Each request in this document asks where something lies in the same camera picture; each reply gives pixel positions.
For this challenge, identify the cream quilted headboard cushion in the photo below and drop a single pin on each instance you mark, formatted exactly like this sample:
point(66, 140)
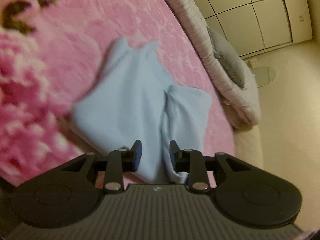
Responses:
point(248, 146)

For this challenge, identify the oval vanity mirror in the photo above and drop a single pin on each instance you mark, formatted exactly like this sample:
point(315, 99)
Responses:
point(264, 75)

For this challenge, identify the folded beige blanket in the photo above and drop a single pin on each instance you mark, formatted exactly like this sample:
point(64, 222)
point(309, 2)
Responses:
point(235, 116)

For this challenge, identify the pink floral bed blanket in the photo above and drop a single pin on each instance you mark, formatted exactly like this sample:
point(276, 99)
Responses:
point(51, 51)

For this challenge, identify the light blue sweatshirt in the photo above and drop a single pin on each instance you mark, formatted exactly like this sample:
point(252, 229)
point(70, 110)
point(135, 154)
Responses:
point(136, 98)

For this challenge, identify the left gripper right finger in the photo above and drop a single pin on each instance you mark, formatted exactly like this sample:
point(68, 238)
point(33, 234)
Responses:
point(192, 162)

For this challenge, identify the cream panel wardrobe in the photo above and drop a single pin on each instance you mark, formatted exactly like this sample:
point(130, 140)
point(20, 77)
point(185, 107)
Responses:
point(256, 26)

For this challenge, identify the grey small pillow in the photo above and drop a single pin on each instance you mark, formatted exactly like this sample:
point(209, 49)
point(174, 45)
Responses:
point(228, 58)

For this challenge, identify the folded striped grey quilt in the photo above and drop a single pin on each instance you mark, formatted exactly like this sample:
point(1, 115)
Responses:
point(194, 25)

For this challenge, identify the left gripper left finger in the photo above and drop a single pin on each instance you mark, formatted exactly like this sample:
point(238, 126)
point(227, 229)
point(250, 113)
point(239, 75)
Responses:
point(119, 162)

